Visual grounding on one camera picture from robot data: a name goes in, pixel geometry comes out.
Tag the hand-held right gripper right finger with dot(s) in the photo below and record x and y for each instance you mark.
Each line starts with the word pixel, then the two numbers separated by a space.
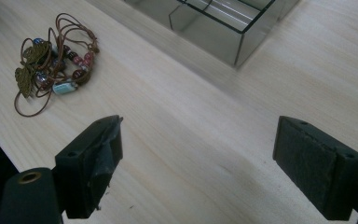
pixel 310 161

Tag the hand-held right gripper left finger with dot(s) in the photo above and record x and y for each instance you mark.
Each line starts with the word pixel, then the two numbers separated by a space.
pixel 88 168

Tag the clear glass compartment box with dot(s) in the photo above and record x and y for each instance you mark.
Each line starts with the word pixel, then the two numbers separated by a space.
pixel 220 28

